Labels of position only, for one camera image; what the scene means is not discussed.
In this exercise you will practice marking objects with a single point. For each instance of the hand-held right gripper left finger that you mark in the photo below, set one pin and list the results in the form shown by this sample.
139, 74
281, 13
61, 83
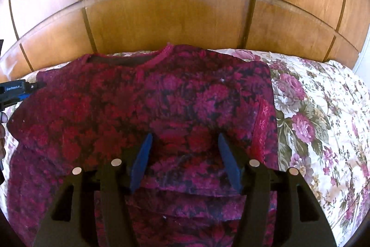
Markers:
141, 160

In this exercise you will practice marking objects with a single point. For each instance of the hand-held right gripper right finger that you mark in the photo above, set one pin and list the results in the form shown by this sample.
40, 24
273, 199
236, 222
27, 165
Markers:
229, 163

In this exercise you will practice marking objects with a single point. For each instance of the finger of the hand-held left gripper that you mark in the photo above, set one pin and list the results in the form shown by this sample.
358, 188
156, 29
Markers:
34, 85
18, 96

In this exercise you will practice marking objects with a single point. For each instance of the dark red floral garment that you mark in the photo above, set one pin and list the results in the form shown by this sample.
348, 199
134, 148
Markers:
188, 96

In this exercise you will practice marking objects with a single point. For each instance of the person's left hand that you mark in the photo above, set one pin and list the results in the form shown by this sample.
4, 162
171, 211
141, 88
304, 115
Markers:
2, 134

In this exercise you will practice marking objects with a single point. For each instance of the floral bedspread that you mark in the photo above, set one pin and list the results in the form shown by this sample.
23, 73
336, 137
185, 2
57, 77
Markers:
318, 119

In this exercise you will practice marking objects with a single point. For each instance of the wooden wardrobe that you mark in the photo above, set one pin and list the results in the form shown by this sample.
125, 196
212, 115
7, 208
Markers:
173, 18

